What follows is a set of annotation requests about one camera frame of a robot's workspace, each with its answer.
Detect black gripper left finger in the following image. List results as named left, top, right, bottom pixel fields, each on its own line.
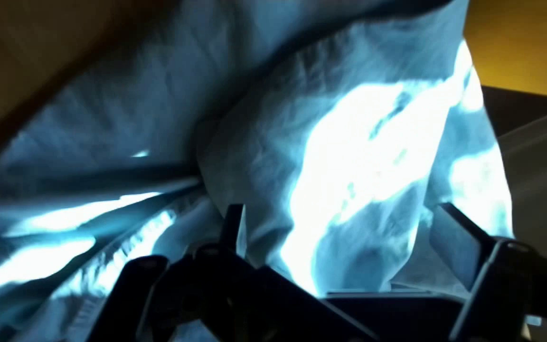
left=85, top=201, right=376, bottom=342

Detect light blue cloth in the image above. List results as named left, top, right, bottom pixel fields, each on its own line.
left=0, top=0, right=516, bottom=342

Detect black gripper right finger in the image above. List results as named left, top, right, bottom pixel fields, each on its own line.
left=436, top=199, right=547, bottom=342

